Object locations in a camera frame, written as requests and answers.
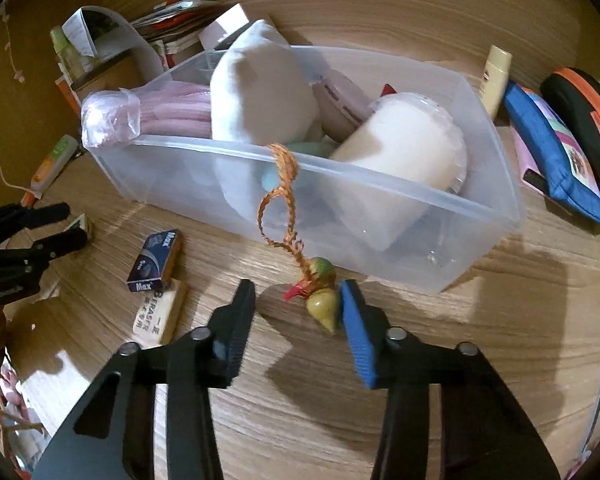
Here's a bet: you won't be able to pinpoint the small teal cylinder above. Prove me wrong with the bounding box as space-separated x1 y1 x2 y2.
260 139 338 193

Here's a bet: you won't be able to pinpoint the pink round macaron-shaped device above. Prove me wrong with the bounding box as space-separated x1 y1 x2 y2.
312 70 381 143

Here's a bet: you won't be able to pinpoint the blue staples box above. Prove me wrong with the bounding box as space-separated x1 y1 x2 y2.
126 229 183 293

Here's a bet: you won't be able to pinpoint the cream eraser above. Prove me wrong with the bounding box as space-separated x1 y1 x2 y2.
130 280 190 346

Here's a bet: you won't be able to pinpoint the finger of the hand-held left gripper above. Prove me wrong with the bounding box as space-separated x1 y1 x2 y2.
0 227 89 267
0 202 72 235

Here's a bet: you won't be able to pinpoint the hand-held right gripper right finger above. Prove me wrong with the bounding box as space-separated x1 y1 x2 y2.
339 280 561 480

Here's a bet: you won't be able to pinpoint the white printed paper slip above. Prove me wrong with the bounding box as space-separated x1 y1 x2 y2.
61 7 101 56

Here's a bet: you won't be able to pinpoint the orange packet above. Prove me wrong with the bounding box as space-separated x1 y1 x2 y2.
55 77 81 116

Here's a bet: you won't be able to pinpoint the black orange zip case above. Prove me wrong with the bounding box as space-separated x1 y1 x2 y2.
539 67 600 188

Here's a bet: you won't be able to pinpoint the clear plastic storage box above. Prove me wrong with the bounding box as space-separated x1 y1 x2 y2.
82 45 526 296

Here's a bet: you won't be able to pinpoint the green label bottle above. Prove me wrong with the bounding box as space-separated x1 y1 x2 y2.
50 25 83 86

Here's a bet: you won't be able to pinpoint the gourd ornament with woven string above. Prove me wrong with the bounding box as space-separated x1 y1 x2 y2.
257 142 343 336

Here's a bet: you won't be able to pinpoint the brown cylinder container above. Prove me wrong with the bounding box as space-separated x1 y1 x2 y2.
77 55 153 106

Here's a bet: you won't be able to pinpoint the small white box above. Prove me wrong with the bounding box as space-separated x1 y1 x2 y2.
198 2 253 51

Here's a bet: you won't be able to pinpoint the pink items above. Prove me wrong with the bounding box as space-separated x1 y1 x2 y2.
80 85 213 148

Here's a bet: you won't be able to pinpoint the stack of books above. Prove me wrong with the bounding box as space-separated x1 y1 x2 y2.
130 0 231 68

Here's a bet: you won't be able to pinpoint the cream tube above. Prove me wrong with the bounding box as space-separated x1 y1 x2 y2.
480 45 513 121

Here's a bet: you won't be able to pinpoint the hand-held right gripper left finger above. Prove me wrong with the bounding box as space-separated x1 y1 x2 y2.
30 280 258 480

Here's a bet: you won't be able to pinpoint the white cord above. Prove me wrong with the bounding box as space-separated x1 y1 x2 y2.
0 10 31 196

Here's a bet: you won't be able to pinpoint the white cloth pouch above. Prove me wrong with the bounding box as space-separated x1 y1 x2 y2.
210 19 323 211

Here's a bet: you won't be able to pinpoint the blue fabric pouch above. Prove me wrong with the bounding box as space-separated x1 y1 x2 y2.
502 81 600 231

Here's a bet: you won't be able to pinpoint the white orange glue tube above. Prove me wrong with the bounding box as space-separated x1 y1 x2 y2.
21 135 79 207

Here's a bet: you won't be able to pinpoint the white paper receipt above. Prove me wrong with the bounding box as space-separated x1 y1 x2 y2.
80 5 171 78

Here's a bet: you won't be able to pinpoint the cream frosted jar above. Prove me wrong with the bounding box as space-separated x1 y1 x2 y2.
327 92 468 251

